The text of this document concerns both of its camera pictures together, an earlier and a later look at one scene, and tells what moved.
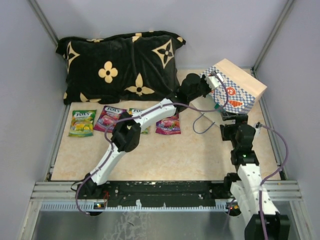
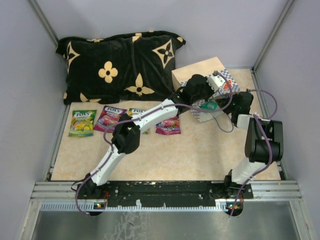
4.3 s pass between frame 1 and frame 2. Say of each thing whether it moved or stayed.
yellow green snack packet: stayed
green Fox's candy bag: stayed
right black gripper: moved
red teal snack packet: stayed
